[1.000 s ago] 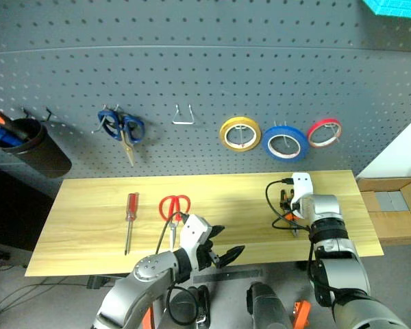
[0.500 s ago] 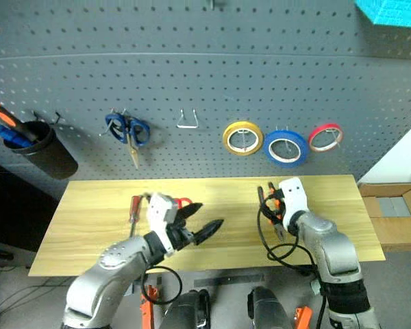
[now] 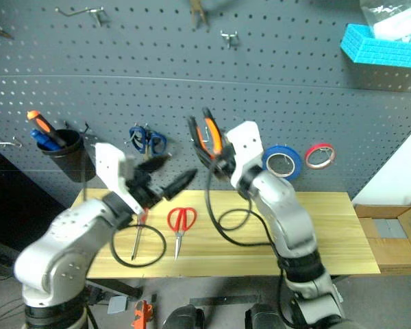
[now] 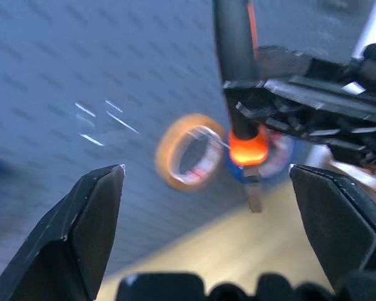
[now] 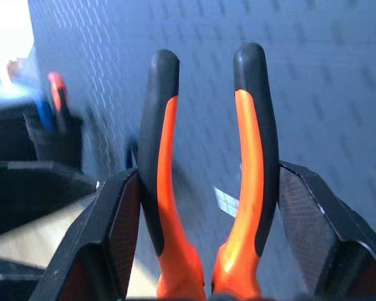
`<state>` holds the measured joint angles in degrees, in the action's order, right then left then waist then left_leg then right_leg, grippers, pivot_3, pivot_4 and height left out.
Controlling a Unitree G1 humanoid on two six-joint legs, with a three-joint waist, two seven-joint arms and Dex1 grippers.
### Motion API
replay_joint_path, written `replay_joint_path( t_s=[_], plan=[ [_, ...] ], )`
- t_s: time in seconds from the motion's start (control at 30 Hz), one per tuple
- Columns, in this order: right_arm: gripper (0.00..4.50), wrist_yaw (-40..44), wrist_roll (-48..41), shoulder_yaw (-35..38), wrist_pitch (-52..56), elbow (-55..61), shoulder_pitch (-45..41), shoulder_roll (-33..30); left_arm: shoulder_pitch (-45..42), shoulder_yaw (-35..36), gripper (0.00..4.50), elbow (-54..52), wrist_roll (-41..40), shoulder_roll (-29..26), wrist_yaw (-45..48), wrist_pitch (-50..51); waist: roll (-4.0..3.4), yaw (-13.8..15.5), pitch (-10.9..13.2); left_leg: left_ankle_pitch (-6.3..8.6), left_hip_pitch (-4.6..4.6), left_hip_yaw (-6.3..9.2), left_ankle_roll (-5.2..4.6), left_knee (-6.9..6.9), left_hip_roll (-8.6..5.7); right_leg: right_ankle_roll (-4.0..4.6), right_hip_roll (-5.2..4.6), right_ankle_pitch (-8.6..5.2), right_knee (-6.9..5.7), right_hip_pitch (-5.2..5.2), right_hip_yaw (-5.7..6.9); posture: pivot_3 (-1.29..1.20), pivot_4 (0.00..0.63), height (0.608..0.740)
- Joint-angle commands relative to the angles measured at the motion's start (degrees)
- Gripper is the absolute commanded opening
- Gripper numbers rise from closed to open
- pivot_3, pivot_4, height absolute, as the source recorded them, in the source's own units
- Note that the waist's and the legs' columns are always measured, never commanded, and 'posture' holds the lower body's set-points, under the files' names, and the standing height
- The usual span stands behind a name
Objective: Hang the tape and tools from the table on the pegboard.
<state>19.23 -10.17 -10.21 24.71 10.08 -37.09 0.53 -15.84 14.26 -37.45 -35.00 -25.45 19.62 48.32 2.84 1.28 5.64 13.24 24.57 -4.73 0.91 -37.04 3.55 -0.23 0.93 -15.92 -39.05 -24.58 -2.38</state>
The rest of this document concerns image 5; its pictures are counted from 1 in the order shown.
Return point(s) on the black tool holder cup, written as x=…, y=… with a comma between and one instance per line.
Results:
x=58, y=144

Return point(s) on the orange blue tools in cup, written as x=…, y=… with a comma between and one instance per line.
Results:
x=57, y=86

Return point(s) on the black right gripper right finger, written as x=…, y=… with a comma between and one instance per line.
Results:
x=326, y=225

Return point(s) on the black plastic bin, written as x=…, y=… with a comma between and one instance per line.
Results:
x=34, y=191

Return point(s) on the white paper label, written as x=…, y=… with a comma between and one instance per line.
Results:
x=226, y=200

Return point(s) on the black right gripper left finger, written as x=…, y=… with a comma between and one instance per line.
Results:
x=91, y=238

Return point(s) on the orange and black pliers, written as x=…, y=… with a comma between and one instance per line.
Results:
x=247, y=175

